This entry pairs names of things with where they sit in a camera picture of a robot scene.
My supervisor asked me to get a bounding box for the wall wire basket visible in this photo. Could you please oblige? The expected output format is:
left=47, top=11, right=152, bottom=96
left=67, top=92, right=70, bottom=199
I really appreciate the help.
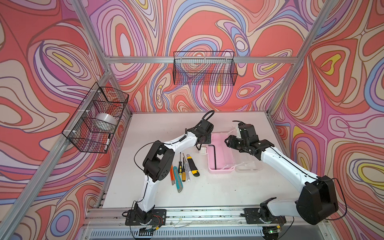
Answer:
left=173, top=50, right=238, bottom=86
left=62, top=83, right=129, bottom=154

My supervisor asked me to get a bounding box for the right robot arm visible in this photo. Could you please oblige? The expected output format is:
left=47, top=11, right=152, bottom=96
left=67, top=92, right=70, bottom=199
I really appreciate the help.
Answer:
left=225, top=121, right=339, bottom=225

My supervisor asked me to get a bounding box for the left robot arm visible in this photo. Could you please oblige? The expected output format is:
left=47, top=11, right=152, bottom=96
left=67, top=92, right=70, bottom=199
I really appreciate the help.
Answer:
left=134, top=120, right=214, bottom=220

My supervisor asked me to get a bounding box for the amber handled screwdriver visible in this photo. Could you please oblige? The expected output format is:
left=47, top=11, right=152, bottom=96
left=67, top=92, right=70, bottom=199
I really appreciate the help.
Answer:
left=182, top=160, right=187, bottom=182

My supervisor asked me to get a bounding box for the aluminium front rail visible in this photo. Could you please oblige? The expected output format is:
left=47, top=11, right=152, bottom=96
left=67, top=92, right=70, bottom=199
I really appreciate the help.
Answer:
left=82, top=205, right=328, bottom=229

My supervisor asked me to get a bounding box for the left wall wire basket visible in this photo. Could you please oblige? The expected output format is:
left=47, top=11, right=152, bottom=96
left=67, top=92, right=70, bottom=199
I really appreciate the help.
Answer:
left=62, top=83, right=129, bottom=154

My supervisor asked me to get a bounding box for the black yellow screwdriver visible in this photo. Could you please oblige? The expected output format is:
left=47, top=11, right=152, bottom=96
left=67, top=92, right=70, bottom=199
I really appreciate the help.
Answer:
left=178, top=153, right=183, bottom=176

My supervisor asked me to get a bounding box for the silver tape roll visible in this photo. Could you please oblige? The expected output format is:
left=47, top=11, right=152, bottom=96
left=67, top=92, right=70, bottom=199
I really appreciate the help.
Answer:
left=96, top=113, right=117, bottom=125

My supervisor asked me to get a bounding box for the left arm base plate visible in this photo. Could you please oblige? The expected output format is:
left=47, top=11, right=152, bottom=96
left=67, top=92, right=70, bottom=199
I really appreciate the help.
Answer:
left=122, top=209, right=167, bottom=227

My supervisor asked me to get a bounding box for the pink plastic tool box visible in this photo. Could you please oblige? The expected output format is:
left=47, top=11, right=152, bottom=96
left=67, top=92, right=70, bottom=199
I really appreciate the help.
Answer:
left=201, top=127, right=262, bottom=174

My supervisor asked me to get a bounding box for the teal utility knife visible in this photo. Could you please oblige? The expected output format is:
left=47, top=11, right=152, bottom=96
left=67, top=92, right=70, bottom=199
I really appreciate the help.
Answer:
left=173, top=167, right=183, bottom=193

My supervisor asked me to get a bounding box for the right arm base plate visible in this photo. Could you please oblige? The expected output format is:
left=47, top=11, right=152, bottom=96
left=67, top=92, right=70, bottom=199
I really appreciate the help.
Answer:
left=240, top=208, right=287, bottom=225

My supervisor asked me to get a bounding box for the back wall wire basket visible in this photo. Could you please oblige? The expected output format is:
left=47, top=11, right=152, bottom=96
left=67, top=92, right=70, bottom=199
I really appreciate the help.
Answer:
left=173, top=50, right=238, bottom=86

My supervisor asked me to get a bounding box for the marker pen in basket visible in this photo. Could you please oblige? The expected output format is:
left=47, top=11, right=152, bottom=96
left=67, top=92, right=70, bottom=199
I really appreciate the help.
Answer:
left=104, top=134, right=111, bottom=152

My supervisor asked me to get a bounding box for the black yellow box cutter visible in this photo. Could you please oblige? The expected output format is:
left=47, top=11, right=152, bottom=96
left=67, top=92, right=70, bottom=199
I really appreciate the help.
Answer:
left=187, top=154, right=200, bottom=177

